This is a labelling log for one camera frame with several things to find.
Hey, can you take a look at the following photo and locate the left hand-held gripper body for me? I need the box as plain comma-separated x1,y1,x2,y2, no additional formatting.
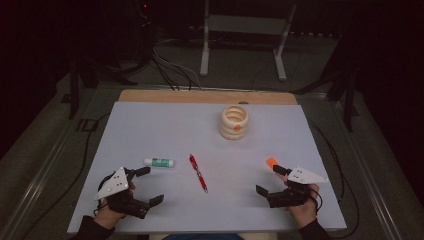
94,166,151,220

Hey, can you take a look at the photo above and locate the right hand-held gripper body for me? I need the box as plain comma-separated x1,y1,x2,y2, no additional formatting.
266,165,329,209

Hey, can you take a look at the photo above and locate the green and white glue stick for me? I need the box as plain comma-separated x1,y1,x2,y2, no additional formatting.
143,157,175,168

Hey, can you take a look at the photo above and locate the red pen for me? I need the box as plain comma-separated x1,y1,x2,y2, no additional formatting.
188,153,209,194

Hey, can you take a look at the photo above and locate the cream ringed pen holder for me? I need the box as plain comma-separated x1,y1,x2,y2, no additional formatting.
218,104,250,141

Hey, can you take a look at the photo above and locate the person's right hand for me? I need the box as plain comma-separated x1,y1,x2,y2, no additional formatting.
283,173,321,230

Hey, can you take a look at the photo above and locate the person's left hand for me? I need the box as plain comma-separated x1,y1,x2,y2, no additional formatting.
93,181,137,230

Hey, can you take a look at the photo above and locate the black stand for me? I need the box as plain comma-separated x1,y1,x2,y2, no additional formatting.
293,33,361,133
68,59,138,121

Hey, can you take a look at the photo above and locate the grey metal stand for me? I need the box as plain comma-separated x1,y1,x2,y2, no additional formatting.
199,0,298,82

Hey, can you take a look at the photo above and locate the black cable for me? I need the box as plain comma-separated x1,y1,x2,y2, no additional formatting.
19,113,111,240
306,118,361,240

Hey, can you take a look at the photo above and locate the white cable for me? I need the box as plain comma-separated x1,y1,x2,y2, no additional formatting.
152,46,203,91

